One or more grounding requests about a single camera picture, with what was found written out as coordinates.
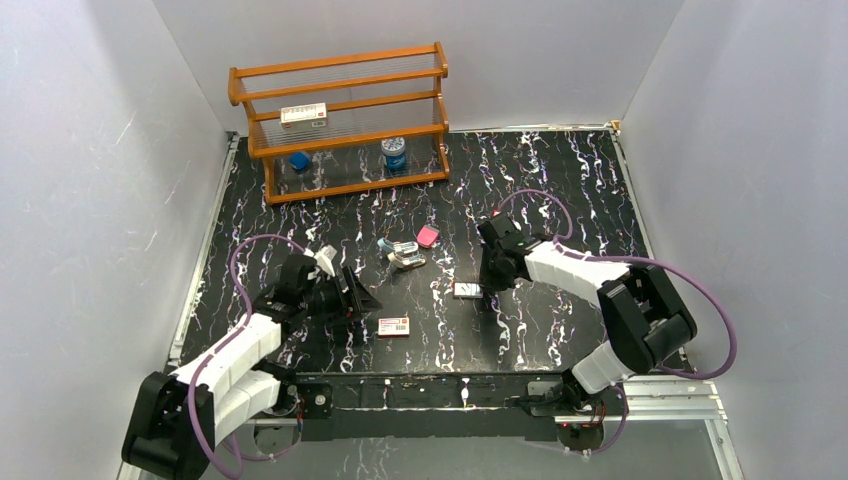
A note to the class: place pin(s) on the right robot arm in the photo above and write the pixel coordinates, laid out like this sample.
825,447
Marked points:
645,318

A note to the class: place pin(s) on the small blue box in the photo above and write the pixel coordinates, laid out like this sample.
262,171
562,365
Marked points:
300,162

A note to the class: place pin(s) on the grey staple strip box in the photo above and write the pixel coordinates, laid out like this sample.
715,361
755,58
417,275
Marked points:
467,290

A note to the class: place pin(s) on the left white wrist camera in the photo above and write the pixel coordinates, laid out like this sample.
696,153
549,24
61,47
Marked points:
324,259

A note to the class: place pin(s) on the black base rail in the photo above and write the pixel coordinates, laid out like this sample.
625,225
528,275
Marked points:
534,406

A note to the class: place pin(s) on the light blue stapler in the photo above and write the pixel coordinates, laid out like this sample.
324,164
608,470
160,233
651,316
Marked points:
398,248

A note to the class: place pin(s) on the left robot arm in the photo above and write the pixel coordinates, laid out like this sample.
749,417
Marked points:
179,418

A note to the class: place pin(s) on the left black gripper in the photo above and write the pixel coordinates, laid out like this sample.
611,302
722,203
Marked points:
350,289

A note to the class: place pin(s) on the pink eraser block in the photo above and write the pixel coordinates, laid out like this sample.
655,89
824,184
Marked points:
427,237

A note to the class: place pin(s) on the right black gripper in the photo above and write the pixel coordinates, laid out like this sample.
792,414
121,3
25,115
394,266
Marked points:
487,280

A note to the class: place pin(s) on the red white staple box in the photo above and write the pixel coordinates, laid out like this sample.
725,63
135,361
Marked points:
393,327

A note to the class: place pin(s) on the white staple box on shelf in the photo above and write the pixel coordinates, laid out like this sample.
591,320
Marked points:
305,117

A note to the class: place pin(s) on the orange wooden shelf rack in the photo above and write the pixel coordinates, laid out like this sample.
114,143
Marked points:
369,96

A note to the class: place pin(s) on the blue round tin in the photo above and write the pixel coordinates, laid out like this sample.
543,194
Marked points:
394,153

